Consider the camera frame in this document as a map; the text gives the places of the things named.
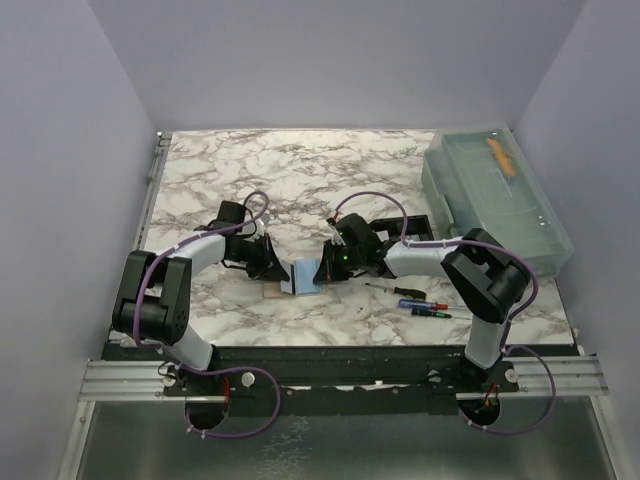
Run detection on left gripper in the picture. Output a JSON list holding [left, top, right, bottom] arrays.
[[229, 232, 290, 282]]

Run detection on blue red screwdriver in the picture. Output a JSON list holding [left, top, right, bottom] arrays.
[[398, 298, 467, 311]]

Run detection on orange tool in box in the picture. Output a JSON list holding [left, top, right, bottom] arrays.
[[486, 137, 517, 180]]

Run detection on aluminium frame rail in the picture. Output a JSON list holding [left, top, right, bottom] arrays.
[[79, 356, 608, 403]]

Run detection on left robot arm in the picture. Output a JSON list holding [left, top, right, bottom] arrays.
[[112, 201, 290, 395]]

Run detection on clear plastic storage box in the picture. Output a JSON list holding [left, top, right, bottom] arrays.
[[421, 124, 574, 278]]

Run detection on black plastic card tray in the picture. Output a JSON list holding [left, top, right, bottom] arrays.
[[367, 214, 435, 251]]

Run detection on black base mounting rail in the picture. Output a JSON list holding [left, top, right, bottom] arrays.
[[99, 343, 521, 417]]

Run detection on black yellow screwdriver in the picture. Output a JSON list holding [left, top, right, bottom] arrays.
[[365, 282, 426, 301]]

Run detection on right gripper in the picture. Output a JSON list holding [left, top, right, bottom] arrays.
[[315, 239, 366, 283]]

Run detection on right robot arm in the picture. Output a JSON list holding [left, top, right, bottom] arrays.
[[313, 213, 539, 392]]

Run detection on blue green screwdriver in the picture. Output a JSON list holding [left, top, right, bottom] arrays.
[[411, 308, 471, 320]]

